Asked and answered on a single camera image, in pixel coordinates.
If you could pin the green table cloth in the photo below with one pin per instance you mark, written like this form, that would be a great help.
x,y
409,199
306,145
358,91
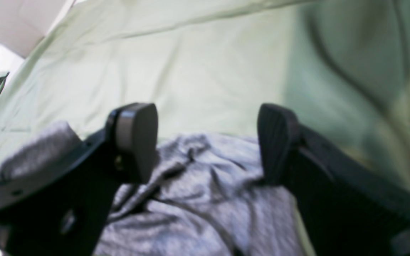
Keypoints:
x,y
343,66

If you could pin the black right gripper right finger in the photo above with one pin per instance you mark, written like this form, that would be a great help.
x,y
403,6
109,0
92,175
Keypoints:
x,y
346,210

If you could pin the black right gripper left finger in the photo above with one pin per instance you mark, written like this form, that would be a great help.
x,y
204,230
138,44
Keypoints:
x,y
61,209

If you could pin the grey heathered T-shirt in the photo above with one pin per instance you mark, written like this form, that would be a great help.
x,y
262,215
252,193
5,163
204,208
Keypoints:
x,y
206,197

